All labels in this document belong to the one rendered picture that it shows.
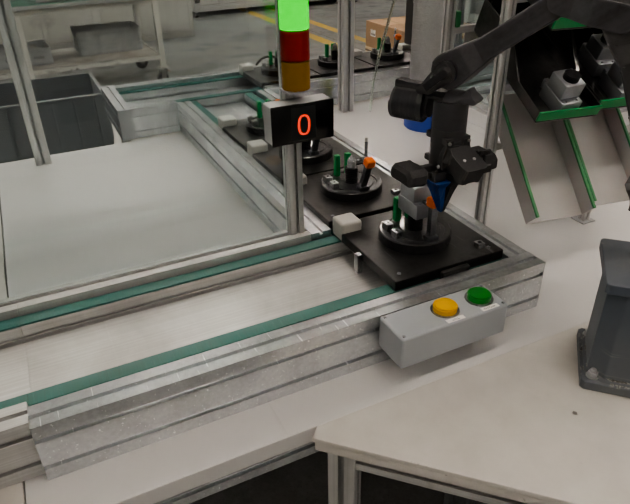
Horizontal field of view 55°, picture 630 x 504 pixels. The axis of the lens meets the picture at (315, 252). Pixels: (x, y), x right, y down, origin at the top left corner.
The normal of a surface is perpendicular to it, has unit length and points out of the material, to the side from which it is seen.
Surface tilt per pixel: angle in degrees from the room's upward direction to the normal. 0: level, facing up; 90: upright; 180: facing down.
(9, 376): 0
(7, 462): 90
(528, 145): 45
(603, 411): 0
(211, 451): 0
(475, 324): 90
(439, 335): 90
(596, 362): 90
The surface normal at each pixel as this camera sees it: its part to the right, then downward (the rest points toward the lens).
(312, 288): -0.02, -0.86
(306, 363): 0.43, 0.45
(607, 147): 0.18, -0.27
